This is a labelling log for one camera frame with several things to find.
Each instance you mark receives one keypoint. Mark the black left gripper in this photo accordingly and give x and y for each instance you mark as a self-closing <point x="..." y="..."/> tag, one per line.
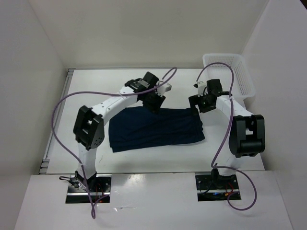
<point x="155" y="107"/>

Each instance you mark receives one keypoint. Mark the aluminium table edge rail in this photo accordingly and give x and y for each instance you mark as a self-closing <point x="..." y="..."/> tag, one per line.
<point x="46" y="159"/>

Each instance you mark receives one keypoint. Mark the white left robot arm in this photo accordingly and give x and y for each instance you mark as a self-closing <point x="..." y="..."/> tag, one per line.
<point x="89" y="127"/>

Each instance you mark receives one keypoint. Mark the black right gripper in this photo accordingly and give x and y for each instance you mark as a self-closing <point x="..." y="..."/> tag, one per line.
<point x="195" y="99"/>

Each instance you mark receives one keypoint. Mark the navy blue shorts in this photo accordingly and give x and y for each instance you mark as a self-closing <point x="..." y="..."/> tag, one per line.
<point x="137" y="128"/>

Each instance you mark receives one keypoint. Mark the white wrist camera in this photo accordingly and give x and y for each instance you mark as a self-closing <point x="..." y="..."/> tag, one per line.
<point x="201" y="87"/>
<point x="163" y="88"/>

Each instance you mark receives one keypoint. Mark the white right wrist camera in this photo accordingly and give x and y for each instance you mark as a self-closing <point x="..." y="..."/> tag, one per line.
<point x="201" y="87"/>

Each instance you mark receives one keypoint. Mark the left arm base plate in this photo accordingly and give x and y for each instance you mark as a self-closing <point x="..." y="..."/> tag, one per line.
<point x="77" y="194"/>

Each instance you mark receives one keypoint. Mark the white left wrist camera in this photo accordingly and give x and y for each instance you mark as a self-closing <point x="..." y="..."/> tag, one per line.
<point x="163" y="88"/>

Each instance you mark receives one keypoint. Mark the white plastic basket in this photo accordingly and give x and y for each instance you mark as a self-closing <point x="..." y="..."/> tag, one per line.
<point x="230" y="68"/>

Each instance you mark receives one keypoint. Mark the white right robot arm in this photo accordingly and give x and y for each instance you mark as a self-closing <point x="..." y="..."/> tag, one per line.
<point x="245" y="132"/>

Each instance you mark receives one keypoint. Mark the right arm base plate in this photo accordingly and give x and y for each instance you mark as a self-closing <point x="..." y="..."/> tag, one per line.
<point x="209" y="189"/>

